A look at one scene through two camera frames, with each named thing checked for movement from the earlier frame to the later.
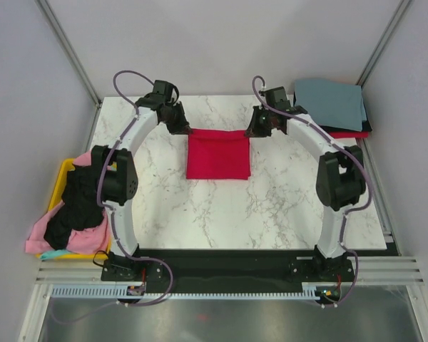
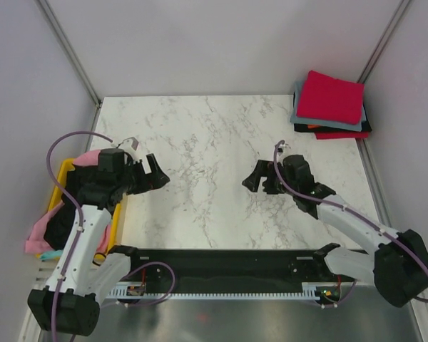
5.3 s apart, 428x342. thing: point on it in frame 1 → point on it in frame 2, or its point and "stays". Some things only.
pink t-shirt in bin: (93, 241) stays
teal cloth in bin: (51, 254) stays
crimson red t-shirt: (218, 154) → (326, 98)
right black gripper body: (262, 125) → (292, 184)
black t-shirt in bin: (80, 209) stays
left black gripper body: (175, 122) → (132, 178)
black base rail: (227, 271) stays
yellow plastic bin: (64, 167) stays
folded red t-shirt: (349, 134) stays
